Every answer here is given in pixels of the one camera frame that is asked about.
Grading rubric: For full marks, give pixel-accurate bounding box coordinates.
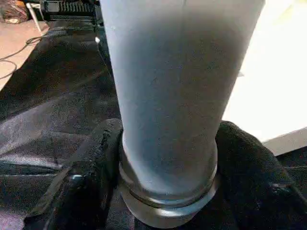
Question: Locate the glossy black mat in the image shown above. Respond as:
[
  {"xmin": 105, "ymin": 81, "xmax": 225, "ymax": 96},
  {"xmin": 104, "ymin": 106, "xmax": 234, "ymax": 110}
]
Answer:
[{"xmin": 0, "ymin": 19, "xmax": 307, "ymax": 230}]

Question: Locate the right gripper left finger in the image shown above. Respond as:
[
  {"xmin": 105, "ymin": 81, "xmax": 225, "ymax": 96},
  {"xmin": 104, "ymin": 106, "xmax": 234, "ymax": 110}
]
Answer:
[{"xmin": 22, "ymin": 118, "xmax": 124, "ymax": 230}]

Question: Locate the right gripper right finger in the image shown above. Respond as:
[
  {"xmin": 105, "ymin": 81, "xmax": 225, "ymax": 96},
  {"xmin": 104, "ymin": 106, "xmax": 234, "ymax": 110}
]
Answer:
[{"xmin": 213, "ymin": 121, "xmax": 307, "ymax": 230}]

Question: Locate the white plastic table top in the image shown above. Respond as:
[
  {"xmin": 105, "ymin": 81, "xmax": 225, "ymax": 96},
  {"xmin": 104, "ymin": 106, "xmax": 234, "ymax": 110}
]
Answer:
[{"xmin": 222, "ymin": 0, "xmax": 307, "ymax": 157}]

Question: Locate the white plastic table leg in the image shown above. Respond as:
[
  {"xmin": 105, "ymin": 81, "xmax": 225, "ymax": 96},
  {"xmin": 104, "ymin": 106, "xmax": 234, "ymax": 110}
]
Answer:
[{"xmin": 98, "ymin": 0, "xmax": 266, "ymax": 229}]

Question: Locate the thin black floor cable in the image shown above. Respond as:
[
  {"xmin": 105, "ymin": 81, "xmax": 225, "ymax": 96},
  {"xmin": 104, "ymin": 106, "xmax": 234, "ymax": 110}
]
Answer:
[{"xmin": 0, "ymin": 34, "xmax": 48, "ymax": 81}]

